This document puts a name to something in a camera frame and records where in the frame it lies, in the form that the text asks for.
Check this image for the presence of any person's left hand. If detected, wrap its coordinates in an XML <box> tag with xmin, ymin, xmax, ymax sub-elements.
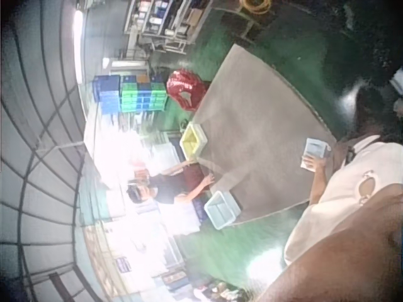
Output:
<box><xmin>303</xmin><ymin>155</ymin><xmax>327</xmax><ymax>175</ymax></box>

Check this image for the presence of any small white plastic box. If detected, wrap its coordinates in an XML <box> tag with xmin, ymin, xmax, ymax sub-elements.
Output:
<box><xmin>300</xmin><ymin>137</ymin><xmax>332</xmax><ymax>172</ymax></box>

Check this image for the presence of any light blue plastic bin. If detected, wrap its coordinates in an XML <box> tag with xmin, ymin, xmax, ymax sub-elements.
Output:
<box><xmin>203</xmin><ymin>190</ymin><xmax>242</xmax><ymax>231</ymax></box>

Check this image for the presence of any yellow plastic bin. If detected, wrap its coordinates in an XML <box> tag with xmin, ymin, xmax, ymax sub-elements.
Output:
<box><xmin>179</xmin><ymin>123</ymin><xmax>209</xmax><ymax>159</ymax></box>

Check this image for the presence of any red shiny bag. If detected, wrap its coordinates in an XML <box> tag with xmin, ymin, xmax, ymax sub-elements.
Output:
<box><xmin>166</xmin><ymin>69</ymin><xmax>211</xmax><ymax>111</ymax></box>

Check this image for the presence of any stack of blue green crates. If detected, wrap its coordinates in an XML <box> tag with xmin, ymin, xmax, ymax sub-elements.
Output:
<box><xmin>92</xmin><ymin>74</ymin><xmax>168</xmax><ymax>115</ymax></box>

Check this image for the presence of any metal storage shelf rack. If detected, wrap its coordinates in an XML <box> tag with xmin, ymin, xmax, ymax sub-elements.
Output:
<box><xmin>123</xmin><ymin>0</ymin><xmax>212</xmax><ymax>55</ymax></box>

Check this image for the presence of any long ceiling light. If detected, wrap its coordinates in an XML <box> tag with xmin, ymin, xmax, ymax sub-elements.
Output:
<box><xmin>72</xmin><ymin>9</ymin><xmax>85</xmax><ymax>84</ymax></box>

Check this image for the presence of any yellow coiled hose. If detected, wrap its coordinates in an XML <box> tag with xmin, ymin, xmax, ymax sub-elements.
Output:
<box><xmin>240</xmin><ymin>0</ymin><xmax>273</xmax><ymax>14</ymax></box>

